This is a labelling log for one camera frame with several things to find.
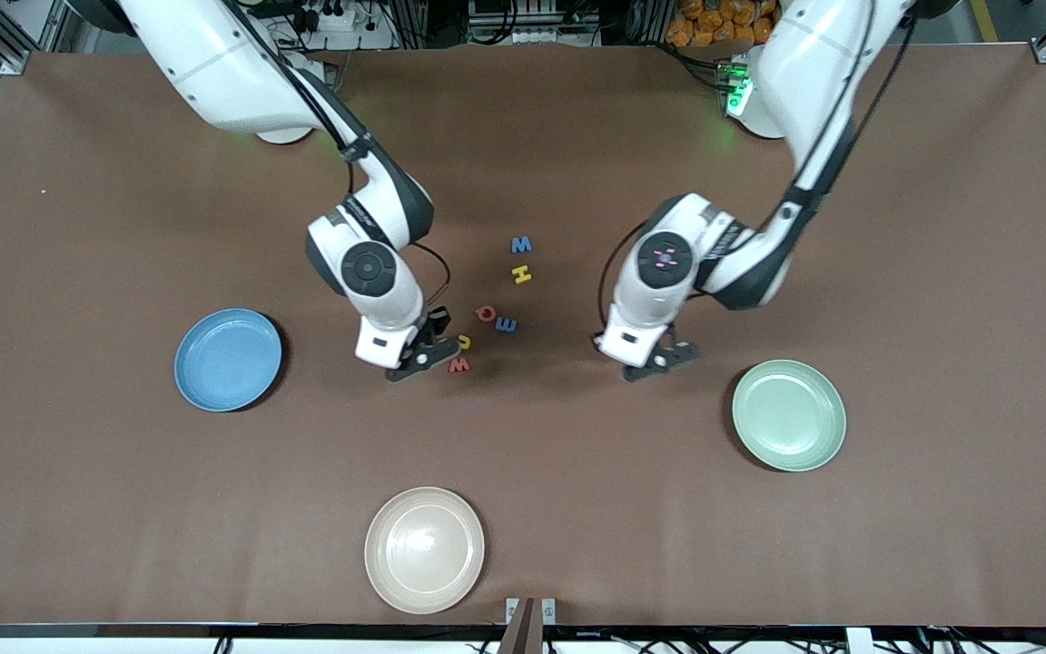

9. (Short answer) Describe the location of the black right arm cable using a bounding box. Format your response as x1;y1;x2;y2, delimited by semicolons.
228;0;451;310

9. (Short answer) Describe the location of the white power strip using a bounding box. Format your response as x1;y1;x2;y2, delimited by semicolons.
298;0;368;51

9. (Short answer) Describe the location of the metal mount bracket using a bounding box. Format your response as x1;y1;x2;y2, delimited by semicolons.
498;597;558;654

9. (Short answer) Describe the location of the green plate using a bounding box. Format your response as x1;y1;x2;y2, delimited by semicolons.
731;360;848;473

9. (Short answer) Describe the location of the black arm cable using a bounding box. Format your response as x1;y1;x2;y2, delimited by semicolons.
597;0;919;332
228;0;451;310

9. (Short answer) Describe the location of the blue plate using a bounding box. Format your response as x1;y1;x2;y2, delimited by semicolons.
174;309;283;413

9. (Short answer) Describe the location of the beige plate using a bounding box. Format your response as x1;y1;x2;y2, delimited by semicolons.
364;487;487;615

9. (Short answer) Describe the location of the orange packets pile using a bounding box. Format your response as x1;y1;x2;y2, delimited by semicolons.
666;0;774;48

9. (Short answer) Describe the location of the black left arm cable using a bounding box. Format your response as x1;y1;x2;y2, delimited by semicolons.
597;0;919;332

